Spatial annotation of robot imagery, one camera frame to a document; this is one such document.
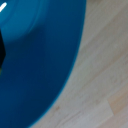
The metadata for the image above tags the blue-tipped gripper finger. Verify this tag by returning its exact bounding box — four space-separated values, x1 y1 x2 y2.
0 28 8 69

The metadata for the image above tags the blue plastic bowl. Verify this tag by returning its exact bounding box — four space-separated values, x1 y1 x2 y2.
0 0 88 128

